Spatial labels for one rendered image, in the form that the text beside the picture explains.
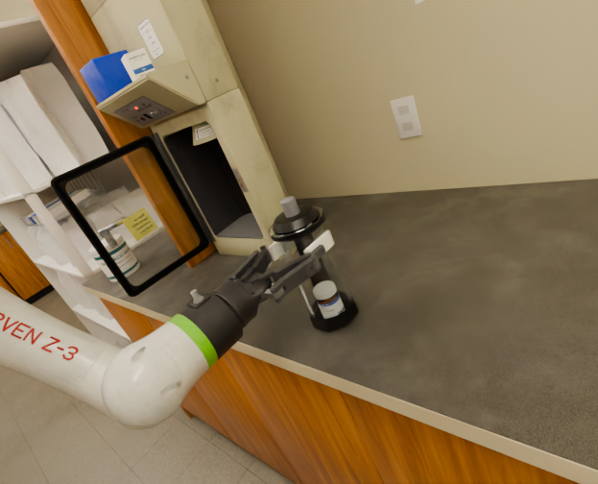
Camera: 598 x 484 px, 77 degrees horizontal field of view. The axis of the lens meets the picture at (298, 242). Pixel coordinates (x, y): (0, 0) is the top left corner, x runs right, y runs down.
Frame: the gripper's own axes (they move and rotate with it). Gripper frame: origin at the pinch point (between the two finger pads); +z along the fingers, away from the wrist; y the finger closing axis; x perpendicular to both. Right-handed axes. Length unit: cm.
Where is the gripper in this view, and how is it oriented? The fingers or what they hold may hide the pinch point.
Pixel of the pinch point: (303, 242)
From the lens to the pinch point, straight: 70.5
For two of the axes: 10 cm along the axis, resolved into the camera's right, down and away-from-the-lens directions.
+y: -7.0, -0.4, 7.1
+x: 3.6, 8.4, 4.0
